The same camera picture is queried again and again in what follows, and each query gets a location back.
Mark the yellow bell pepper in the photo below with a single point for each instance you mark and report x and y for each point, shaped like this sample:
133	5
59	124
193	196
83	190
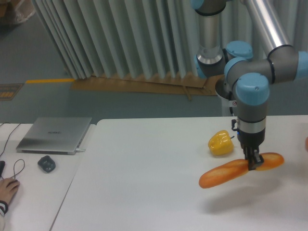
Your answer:
221	143

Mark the silver closed laptop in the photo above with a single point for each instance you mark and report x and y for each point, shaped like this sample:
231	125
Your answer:
55	135

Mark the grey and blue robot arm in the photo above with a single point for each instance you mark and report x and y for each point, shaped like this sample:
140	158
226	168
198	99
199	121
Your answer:
247	81

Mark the person's hand on mouse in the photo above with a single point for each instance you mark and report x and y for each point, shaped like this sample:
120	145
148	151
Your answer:
8	188

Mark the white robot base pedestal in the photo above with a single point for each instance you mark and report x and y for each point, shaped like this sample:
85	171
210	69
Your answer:
228	101

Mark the brown cardboard sheet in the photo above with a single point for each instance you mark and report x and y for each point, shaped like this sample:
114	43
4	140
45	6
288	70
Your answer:
189	85

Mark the striped sleeve forearm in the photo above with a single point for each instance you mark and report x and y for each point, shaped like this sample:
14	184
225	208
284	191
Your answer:
3	210

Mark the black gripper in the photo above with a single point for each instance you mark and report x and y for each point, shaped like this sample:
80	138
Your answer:
250	144

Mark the orange baguette bread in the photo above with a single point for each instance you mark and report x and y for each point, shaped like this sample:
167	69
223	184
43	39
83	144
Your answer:
237	168

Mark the orange object at edge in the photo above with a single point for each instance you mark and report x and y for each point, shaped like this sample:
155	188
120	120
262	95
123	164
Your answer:
306	143

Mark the pale folded curtain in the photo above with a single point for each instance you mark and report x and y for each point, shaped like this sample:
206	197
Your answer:
107	37

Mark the black small controller device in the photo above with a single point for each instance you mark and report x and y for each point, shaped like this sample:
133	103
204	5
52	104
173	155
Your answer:
47	164

